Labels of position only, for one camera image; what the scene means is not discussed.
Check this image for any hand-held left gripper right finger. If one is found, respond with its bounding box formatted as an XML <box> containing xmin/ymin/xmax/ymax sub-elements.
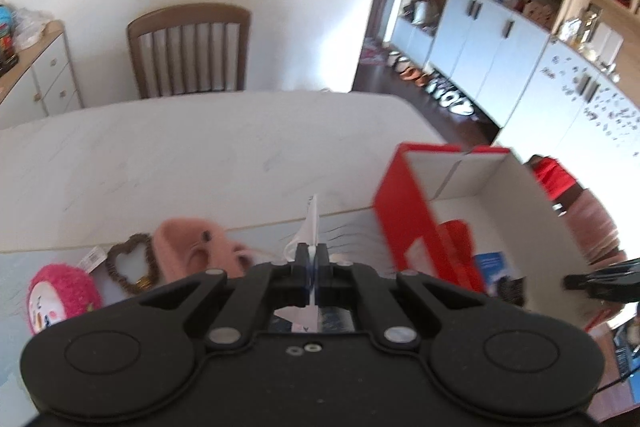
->
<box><xmin>316</xmin><ymin>243</ymin><xmax>495</xmax><ymax>350</ymax></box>

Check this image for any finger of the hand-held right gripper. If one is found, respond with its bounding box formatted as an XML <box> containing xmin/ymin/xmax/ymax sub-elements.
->
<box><xmin>562</xmin><ymin>258</ymin><xmax>640</xmax><ymax>303</ymax></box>

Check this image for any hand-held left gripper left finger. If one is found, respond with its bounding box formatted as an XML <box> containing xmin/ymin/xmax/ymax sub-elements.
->
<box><xmin>139</xmin><ymin>243</ymin><xmax>312</xmax><ymax>351</ymax></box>

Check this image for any white paper tag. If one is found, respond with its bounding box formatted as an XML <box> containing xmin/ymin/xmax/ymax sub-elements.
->
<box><xmin>274</xmin><ymin>194</ymin><xmax>321</xmax><ymax>333</ymax></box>

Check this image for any black patterned pouch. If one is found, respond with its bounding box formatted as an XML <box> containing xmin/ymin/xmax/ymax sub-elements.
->
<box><xmin>492</xmin><ymin>275</ymin><xmax>529</xmax><ymax>308</ymax></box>

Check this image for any red cardboard box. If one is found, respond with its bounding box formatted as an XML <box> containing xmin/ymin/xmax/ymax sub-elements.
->
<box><xmin>372</xmin><ymin>143</ymin><xmax>602</xmax><ymax>334</ymax></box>

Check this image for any blue card box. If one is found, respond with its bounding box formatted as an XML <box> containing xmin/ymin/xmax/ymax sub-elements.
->
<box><xmin>472</xmin><ymin>251</ymin><xmax>516</xmax><ymax>298</ymax></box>

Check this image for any red knit cloth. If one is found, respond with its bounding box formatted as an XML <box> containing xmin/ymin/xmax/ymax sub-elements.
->
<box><xmin>437</xmin><ymin>219</ymin><xmax>486</xmax><ymax>293</ymax></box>

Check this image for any pink plush toy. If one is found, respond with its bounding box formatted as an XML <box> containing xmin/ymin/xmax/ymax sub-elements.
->
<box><xmin>26</xmin><ymin>262</ymin><xmax>104</xmax><ymax>338</ymax></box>

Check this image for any blue printed table mat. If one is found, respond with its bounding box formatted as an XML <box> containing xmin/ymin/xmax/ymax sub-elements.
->
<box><xmin>0</xmin><ymin>207</ymin><xmax>401</xmax><ymax>383</ymax></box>

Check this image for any pink cloth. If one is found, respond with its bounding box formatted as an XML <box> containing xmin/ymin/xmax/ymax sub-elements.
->
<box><xmin>564</xmin><ymin>191</ymin><xmax>621</xmax><ymax>263</ymax></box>

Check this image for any white cabinet with magnets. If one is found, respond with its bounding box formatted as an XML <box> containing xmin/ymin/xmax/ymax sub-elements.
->
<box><xmin>492</xmin><ymin>37</ymin><xmax>640</xmax><ymax>168</ymax></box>

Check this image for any row of shoes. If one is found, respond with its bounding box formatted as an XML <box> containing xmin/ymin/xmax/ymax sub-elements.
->
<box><xmin>387</xmin><ymin>49</ymin><xmax>476</xmax><ymax>118</ymax></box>

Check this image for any patterned doormat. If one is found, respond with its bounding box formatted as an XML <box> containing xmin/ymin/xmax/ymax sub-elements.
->
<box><xmin>359</xmin><ymin>37</ymin><xmax>396</xmax><ymax>66</ymax></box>

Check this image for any white lower cabinet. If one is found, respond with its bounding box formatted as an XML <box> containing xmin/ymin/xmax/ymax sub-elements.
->
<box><xmin>428</xmin><ymin>0</ymin><xmax>551</xmax><ymax>128</ymax></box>

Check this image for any white tote bag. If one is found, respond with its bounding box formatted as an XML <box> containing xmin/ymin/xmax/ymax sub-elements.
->
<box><xmin>412</xmin><ymin>0</ymin><xmax>441</xmax><ymax>28</ymax></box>

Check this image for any wooden chair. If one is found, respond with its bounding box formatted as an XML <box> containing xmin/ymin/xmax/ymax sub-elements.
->
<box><xmin>126</xmin><ymin>3</ymin><xmax>252</xmax><ymax>100</ymax></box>

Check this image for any wooden sideboard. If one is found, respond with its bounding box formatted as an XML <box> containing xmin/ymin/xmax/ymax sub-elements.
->
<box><xmin>0</xmin><ymin>19</ymin><xmax>85</xmax><ymax>130</ymax></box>

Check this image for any clear plastic bag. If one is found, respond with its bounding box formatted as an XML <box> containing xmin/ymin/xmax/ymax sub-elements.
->
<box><xmin>12</xmin><ymin>6</ymin><xmax>54</xmax><ymax>48</ymax></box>

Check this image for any blue globe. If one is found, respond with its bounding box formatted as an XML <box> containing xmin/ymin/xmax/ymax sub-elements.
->
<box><xmin>0</xmin><ymin>4</ymin><xmax>19</xmax><ymax>64</ymax></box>

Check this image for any brown heart-shaped frame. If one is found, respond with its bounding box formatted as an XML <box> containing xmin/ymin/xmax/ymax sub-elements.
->
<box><xmin>105</xmin><ymin>232</ymin><xmax>161</xmax><ymax>296</ymax></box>

